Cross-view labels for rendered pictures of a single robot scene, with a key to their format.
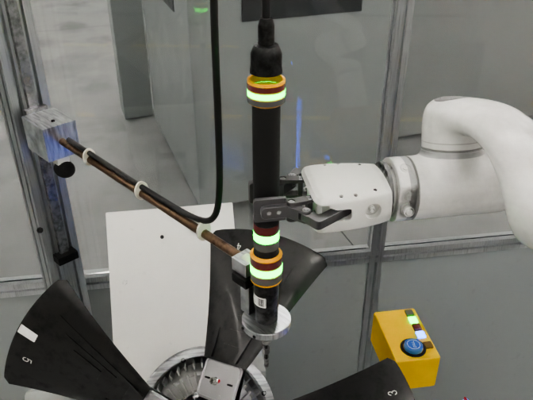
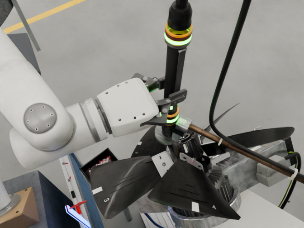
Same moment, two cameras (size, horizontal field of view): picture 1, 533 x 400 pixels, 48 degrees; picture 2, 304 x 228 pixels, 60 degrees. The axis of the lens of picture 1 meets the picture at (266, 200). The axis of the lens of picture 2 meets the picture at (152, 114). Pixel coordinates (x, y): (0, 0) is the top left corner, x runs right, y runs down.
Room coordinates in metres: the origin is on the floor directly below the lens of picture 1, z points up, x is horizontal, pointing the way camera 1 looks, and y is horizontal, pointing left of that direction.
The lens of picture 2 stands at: (0.95, -0.14, 2.07)
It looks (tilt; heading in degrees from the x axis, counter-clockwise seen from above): 59 degrees down; 163
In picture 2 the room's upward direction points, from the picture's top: straight up
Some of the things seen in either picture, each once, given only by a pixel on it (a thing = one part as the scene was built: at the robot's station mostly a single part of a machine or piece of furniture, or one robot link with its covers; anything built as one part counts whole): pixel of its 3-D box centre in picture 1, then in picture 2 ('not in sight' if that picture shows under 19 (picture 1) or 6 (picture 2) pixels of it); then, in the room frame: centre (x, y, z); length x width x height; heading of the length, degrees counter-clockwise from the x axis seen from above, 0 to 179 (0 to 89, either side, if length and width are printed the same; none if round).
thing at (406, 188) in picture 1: (396, 190); (94, 118); (0.67, -0.17, 1.63); 0.09 x 0.03 x 0.08; 9
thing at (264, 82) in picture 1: (266, 90); (178, 34); (0.65, 0.00, 1.77); 0.04 x 0.04 x 0.03
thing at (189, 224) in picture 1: (139, 191); (294, 176); (0.87, 0.21, 1.51); 0.54 x 0.01 x 0.01; 44
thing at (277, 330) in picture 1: (261, 294); (171, 126); (0.65, 0.01, 1.47); 0.09 x 0.07 x 0.10; 44
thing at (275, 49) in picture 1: (266, 201); (172, 88); (0.65, 0.00, 1.62); 0.04 x 0.04 x 0.46
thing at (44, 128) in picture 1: (49, 133); not in sight; (1.10, 0.43, 1.51); 0.10 x 0.07 x 0.08; 44
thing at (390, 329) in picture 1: (403, 349); not in sight; (0.99, -0.31, 1.02); 0.16 x 0.10 x 0.11; 9
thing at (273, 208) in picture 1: (281, 213); (159, 79); (0.62, -0.02, 1.63); 0.07 x 0.03 x 0.03; 99
